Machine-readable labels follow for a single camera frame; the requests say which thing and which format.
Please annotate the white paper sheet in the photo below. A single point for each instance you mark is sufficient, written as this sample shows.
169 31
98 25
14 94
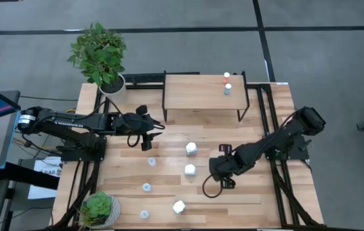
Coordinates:
40 192

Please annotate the black desk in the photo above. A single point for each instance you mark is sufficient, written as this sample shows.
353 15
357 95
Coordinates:
24 174

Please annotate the wooden shelf with black frame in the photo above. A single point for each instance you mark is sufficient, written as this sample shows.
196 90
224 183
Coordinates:
194 93

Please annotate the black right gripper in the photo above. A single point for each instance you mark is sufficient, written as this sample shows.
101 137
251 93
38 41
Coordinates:
233 165

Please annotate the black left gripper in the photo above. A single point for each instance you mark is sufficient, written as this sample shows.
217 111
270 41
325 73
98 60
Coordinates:
130 123

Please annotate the small translucent bottle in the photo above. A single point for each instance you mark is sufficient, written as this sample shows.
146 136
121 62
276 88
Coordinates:
146 187
151 161
144 214

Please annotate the leafy plant in white pot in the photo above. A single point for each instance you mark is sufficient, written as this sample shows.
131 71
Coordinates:
98 54

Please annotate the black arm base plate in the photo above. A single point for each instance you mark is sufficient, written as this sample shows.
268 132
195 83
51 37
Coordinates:
297 152
98 154

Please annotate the white melatonin bottle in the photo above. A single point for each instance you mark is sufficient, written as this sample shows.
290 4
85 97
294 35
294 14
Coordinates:
191 148
190 169
178 207

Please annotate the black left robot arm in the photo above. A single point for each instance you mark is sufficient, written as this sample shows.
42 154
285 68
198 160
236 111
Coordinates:
72 120

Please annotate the black aluminium rig frame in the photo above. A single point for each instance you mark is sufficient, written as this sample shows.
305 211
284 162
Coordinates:
262 109

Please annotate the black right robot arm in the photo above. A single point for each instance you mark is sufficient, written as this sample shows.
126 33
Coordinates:
284 134

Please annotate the succulent in white patterned pot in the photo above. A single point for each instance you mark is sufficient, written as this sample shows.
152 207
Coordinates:
99 207

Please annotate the small orange bottle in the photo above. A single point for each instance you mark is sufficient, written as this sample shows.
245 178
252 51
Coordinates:
225 79

